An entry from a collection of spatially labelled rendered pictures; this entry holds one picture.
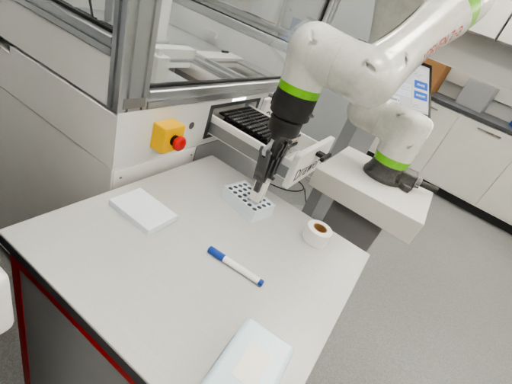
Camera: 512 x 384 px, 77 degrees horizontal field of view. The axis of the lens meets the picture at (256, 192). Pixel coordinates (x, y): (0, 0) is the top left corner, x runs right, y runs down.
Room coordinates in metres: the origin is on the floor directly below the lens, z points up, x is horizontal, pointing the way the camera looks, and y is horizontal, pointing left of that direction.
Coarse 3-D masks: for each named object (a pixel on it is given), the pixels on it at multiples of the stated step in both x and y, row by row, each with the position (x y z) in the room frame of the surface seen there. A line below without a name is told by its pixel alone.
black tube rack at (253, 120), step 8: (224, 112) 1.00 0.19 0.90; (232, 112) 1.02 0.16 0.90; (240, 112) 1.05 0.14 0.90; (248, 112) 1.08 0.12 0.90; (256, 112) 1.11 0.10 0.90; (224, 120) 0.98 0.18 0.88; (232, 120) 0.96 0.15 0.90; (240, 120) 0.98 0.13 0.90; (248, 120) 1.00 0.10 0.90; (256, 120) 1.03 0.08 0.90; (264, 120) 1.06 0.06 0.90; (240, 128) 0.99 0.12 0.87; (248, 128) 0.94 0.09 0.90; (256, 128) 0.97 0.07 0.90; (264, 128) 0.99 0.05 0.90; (256, 136) 0.97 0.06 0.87; (264, 136) 0.92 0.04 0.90; (296, 144) 1.06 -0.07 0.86
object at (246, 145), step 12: (216, 108) 1.02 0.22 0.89; (228, 108) 1.08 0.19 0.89; (216, 120) 0.93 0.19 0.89; (216, 132) 0.93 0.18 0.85; (228, 132) 0.91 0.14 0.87; (240, 132) 0.90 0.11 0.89; (228, 144) 0.91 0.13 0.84; (240, 144) 0.89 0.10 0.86; (252, 144) 0.88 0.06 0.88; (264, 144) 0.88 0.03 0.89; (300, 144) 1.08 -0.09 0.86; (312, 144) 1.07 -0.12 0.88; (252, 156) 0.87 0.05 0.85; (288, 168) 0.83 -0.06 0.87
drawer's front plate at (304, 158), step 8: (328, 136) 1.06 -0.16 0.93; (320, 144) 0.96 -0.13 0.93; (328, 144) 1.03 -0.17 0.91; (304, 152) 0.84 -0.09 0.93; (312, 152) 0.90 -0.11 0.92; (296, 160) 0.81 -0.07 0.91; (304, 160) 0.85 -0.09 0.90; (312, 160) 0.93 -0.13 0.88; (296, 168) 0.82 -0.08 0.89; (312, 168) 0.98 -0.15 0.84; (288, 176) 0.81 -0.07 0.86; (296, 176) 0.85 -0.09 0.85; (304, 176) 0.92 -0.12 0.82; (288, 184) 0.81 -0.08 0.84
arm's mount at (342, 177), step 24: (336, 168) 1.06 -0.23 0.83; (360, 168) 1.14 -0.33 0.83; (336, 192) 0.97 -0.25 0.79; (360, 192) 0.95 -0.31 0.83; (384, 192) 1.00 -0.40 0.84; (408, 192) 1.08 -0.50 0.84; (432, 192) 1.15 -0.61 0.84; (384, 216) 0.91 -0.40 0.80; (408, 216) 0.89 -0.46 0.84; (408, 240) 0.87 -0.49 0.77
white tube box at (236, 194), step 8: (232, 184) 0.77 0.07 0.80; (240, 184) 0.78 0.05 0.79; (248, 184) 0.80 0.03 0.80; (224, 192) 0.74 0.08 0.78; (232, 192) 0.73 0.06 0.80; (240, 192) 0.74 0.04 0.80; (248, 192) 0.76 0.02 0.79; (232, 200) 0.72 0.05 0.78; (240, 200) 0.70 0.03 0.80; (248, 200) 0.72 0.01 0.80; (264, 200) 0.76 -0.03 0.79; (240, 208) 0.70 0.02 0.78; (248, 208) 0.69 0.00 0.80; (256, 208) 0.70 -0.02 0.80; (264, 208) 0.71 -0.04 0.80; (272, 208) 0.74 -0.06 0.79; (248, 216) 0.68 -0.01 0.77; (256, 216) 0.68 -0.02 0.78; (264, 216) 0.72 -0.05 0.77
